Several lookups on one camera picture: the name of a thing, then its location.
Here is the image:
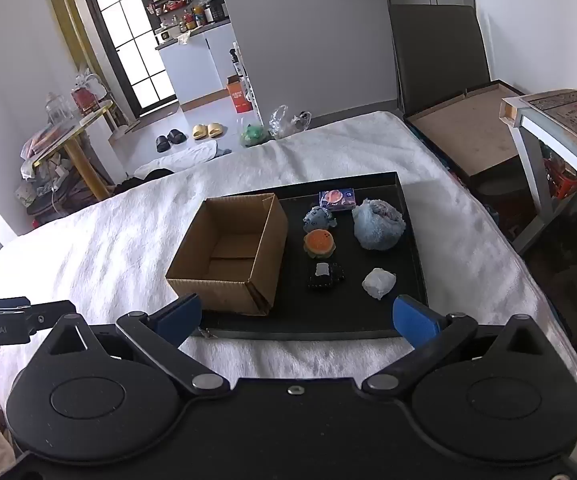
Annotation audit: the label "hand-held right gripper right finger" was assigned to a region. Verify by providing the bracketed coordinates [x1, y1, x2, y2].
[362, 294, 551, 401]

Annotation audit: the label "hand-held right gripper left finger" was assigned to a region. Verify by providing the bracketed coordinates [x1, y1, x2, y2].
[42, 292, 232, 398]

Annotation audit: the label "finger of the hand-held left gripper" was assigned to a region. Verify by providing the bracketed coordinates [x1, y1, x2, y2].
[23, 300, 76, 333]

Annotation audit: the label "brown cardboard box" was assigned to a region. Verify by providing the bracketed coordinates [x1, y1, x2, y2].
[166, 192, 289, 317]

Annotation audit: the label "white soft ball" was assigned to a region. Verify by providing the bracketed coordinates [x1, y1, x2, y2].
[361, 267, 397, 301]

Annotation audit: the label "black tray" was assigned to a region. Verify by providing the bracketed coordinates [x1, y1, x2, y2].
[196, 171, 429, 341]

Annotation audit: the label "black plush toy white label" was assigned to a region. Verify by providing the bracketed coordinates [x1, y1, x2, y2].
[308, 261, 345, 291]

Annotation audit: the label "large blue fluffy plush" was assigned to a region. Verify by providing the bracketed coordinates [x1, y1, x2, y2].
[351, 199, 407, 251]

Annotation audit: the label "orange round plush toy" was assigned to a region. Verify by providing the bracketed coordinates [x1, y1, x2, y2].
[303, 228, 336, 261]

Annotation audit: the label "pile of bags under table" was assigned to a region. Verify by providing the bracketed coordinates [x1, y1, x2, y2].
[16, 150, 99, 216]

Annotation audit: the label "small blue plush toy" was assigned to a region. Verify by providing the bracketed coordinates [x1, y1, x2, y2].
[302, 204, 337, 233]

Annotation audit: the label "dark cloth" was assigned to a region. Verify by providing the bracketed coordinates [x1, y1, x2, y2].
[116, 167, 176, 193]

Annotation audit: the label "purple tissue packet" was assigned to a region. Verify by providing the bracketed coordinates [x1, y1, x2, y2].
[318, 187, 357, 211]

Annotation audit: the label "white towel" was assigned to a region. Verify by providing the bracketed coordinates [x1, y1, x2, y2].
[133, 140, 219, 178]

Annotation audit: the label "round table gold legs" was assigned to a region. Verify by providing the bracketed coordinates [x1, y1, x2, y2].
[21, 99, 116, 201]

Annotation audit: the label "green plastic bag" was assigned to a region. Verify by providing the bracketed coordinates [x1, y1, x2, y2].
[240, 122, 272, 148]

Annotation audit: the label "red crate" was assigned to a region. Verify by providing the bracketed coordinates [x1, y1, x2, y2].
[543, 157, 577, 201]

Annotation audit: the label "clear glass jar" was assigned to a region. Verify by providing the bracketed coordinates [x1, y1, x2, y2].
[44, 92, 76, 128]

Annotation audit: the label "clear plastic bag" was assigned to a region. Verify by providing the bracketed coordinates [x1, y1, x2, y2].
[268, 105, 312, 138]

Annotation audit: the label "white desk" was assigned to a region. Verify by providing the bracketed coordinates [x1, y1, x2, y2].
[499, 89, 577, 256]

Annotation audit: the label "orange carton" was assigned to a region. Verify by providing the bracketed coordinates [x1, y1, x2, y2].
[226, 76, 254, 113]

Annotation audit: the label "white kitchen cabinet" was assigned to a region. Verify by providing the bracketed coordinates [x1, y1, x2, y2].
[156, 22, 236, 106]

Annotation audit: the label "printed board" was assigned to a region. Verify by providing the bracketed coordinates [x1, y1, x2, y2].
[525, 89, 577, 148]

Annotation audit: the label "dark framed glass door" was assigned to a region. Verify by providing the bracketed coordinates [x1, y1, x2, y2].
[81, 0, 179, 116]

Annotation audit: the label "kitchen shelf with bottles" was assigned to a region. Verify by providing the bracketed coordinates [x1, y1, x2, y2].
[148, 0, 230, 35]

